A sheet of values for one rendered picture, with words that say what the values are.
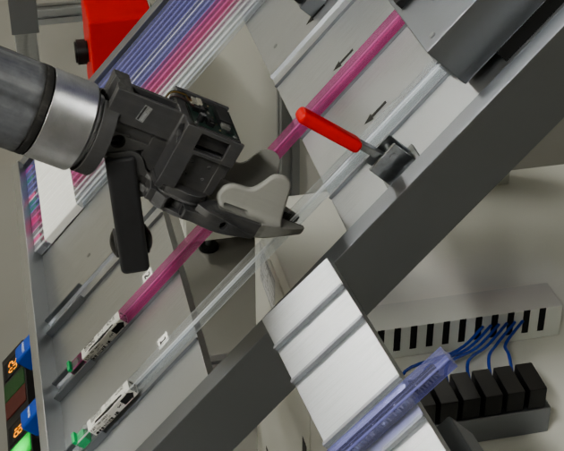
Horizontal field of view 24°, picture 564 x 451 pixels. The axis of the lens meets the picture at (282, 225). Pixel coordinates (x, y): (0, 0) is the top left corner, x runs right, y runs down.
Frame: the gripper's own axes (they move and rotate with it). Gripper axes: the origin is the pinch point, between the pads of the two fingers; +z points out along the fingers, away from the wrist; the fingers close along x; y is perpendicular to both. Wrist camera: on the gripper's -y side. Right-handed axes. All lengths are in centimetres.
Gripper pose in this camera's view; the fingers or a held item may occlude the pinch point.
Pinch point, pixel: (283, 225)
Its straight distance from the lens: 114.9
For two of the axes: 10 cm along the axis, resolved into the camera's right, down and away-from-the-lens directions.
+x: -2.2, -5.3, 8.2
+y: 4.8, -7.9, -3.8
